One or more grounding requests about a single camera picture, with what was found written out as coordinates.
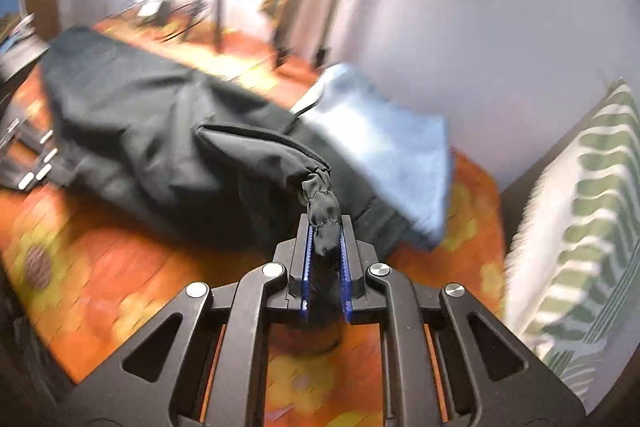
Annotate black pants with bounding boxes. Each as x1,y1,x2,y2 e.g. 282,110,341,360
40,24,416,353

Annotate orange floral bedsheet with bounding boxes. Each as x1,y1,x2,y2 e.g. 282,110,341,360
0,14,506,427

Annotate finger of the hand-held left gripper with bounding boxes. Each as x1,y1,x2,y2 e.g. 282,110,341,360
0,147,77,195
0,109,57,146

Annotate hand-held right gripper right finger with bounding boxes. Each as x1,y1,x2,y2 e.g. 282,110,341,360
341,215,586,427

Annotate small black camera tripod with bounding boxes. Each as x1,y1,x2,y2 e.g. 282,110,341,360
107,0,230,54

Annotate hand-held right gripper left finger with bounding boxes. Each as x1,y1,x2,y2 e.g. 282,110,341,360
55,214,313,427

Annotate green striped white blanket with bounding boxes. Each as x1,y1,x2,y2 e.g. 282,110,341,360
502,79,640,413

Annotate folded blue jeans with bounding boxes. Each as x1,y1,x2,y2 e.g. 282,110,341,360
292,63,456,250

